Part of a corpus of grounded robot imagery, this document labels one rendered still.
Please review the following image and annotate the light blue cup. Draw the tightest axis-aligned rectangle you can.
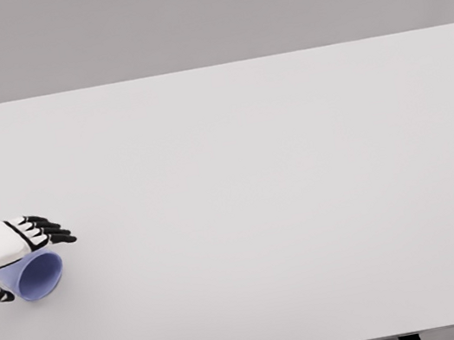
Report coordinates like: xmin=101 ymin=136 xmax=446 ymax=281
xmin=0 ymin=247 xmax=70 ymax=310

